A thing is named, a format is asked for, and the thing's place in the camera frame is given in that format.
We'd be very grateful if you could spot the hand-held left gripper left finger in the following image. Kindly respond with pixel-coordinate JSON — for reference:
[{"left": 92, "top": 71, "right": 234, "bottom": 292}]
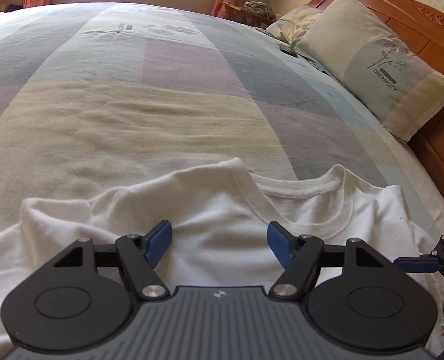
[{"left": 53, "top": 219, "right": 174, "bottom": 301}]

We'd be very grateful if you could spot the large floral pillow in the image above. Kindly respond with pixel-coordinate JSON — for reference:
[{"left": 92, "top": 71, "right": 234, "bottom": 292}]
[{"left": 295, "top": 0, "right": 444, "bottom": 147}]

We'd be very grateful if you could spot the white printed long-sleeve shirt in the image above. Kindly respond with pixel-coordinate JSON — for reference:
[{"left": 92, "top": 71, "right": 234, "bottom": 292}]
[{"left": 0, "top": 157, "right": 444, "bottom": 360}]

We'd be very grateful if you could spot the wooden bed headboard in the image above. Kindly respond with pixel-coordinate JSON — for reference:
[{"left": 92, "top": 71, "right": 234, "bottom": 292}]
[{"left": 308, "top": 0, "right": 444, "bottom": 229}]

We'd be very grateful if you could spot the wooden bedside shelf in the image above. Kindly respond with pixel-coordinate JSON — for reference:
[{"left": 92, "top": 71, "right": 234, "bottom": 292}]
[{"left": 220, "top": 1, "right": 279, "bottom": 27}]

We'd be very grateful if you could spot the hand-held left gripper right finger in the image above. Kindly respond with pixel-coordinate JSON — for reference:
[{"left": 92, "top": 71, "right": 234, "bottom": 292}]
[{"left": 267, "top": 221, "right": 383, "bottom": 301}]

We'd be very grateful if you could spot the small pale pillow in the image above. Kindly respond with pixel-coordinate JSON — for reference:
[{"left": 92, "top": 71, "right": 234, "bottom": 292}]
[{"left": 265, "top": 4, "right": 323, "bottom": 44}]

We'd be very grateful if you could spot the grey crumpled cloth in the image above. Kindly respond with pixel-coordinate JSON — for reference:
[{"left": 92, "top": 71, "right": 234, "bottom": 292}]
[{"left": 243, "top": 1, "right": 276, "bottom": 17}]

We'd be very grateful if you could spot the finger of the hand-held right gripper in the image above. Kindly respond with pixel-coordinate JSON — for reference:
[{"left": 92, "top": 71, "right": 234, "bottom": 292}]
[{"left": 393, "top": 234, "right": 444, "bottom": 274}]

